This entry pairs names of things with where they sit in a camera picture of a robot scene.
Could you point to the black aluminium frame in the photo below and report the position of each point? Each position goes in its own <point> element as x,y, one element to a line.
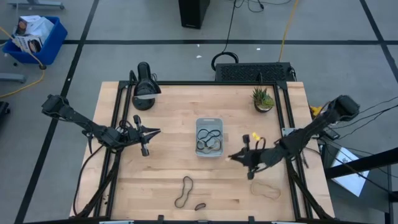
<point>199,83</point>

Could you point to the yellow tag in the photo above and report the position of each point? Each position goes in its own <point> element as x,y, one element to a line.
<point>256,136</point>

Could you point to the white plastic bin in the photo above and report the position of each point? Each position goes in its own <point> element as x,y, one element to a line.
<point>209,122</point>

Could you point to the black perforated computer case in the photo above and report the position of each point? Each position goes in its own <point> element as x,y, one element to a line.
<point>248,72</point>

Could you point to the white printed cardboard box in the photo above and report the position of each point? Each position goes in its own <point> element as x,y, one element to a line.
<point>26,43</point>
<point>37,26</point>

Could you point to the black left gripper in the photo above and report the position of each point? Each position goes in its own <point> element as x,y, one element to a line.
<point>136,135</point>

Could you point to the blue plastic crate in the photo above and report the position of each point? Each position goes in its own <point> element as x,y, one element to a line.
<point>53,46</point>

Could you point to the yellow plug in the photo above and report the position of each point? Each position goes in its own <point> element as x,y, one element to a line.
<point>315,111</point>

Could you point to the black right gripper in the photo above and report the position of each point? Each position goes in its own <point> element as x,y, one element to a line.
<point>261,157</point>

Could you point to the small dark rubber band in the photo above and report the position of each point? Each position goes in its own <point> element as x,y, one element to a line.
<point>200,206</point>

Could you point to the white printed sheet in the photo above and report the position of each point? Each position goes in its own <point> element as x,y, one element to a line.
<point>354,180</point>

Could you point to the black table clamp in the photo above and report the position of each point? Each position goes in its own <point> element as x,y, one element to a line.
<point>251,219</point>
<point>160,218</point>

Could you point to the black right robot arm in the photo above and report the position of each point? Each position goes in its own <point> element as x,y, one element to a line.
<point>311,127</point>

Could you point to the black power adapter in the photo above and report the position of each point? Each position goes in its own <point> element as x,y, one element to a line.
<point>330,133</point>

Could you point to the black computer tower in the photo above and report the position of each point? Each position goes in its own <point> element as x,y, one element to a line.
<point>192,12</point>

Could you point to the black metal beam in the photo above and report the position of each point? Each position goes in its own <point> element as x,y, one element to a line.
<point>367,161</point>

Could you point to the grey metal stand foot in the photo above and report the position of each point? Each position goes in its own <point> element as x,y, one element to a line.
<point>12,77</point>
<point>37,3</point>

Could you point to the potted succulent plant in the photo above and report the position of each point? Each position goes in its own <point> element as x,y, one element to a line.
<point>262,99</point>

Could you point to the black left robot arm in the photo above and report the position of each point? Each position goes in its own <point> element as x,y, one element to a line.
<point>81,119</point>

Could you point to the black rubber band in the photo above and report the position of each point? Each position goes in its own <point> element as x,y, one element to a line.
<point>207,134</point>
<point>192,186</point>
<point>199,146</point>

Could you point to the silver mounting plate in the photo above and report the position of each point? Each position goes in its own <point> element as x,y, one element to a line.
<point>286,130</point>

